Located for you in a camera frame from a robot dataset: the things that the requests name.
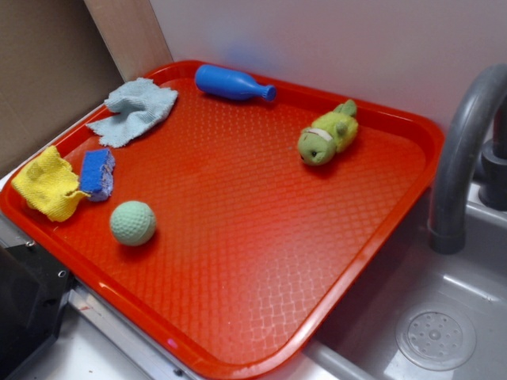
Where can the yellow cloth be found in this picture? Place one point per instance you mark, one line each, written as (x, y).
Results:
(49, 185)

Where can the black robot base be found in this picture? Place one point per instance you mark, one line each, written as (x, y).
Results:
(35, 289)

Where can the light blue cloth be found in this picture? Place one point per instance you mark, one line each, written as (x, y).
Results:
(136, 107)

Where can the red plastic tray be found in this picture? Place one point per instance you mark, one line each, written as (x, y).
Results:
(252, 248)

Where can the green plush toy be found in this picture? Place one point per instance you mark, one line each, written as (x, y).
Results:
(330, 134)

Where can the blue plastic bottle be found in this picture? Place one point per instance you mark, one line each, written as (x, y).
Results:
(231, 84)

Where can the green rubber ball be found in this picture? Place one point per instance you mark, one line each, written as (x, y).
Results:
(133, 223)

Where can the blue sponge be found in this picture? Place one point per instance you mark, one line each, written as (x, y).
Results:
(96, 178)

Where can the wooden board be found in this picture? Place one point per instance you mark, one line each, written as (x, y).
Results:
(132, 34)

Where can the grey sink basin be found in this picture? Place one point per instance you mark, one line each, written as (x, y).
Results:
(357, 340)

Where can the grey faucet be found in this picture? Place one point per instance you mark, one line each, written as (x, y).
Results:
(475, 146)

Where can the brown cardboard panel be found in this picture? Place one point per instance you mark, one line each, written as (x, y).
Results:
(55, 68)

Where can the sink drain strainer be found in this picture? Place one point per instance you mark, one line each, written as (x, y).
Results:
(435, 337)

